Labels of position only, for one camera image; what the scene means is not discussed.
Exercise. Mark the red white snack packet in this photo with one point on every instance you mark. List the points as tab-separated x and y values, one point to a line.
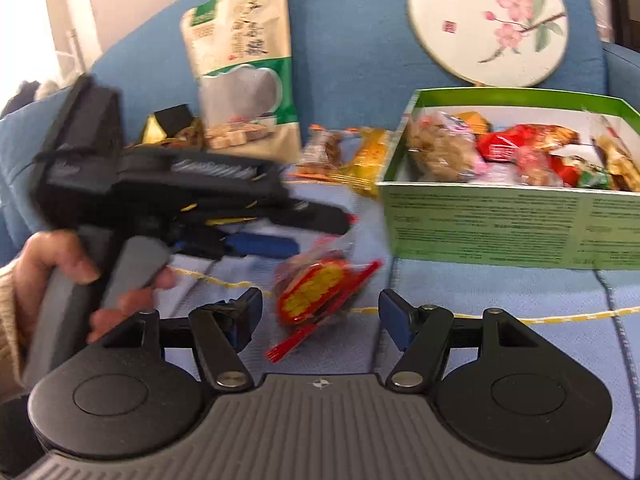
500	147

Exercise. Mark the green cardboard box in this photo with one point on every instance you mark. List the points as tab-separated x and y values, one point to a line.
475	225

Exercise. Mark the person's left forearm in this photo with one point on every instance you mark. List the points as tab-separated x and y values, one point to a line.
10	335

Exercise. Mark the gold black snack packet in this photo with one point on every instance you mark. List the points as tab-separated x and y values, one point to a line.
172	117

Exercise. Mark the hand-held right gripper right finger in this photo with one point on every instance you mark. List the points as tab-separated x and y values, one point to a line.
392	317

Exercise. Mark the light blue blanket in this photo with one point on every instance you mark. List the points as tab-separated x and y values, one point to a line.
500	295

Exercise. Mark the person's left hand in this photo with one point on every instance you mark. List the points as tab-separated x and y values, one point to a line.
55	252

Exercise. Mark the red yellow snack packet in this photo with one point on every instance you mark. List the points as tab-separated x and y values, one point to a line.
315	290

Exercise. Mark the large beige green snack bag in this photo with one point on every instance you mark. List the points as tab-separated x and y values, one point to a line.
240	35

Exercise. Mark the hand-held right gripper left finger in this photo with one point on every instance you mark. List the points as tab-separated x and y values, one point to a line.
252	305

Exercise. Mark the round floral fan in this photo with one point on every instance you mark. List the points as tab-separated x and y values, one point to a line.
475	45

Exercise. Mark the pile of assorted snack packets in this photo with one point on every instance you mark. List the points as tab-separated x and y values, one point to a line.
445	150

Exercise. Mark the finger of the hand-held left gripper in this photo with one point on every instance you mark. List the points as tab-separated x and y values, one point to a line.
325	217
265	245

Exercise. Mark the brown snack packet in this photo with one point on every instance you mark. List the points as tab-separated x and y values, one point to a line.
325	147

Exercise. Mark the blue sofa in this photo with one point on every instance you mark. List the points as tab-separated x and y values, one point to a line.
350	35

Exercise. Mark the white plastic roll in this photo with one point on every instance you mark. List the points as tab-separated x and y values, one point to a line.
597	0

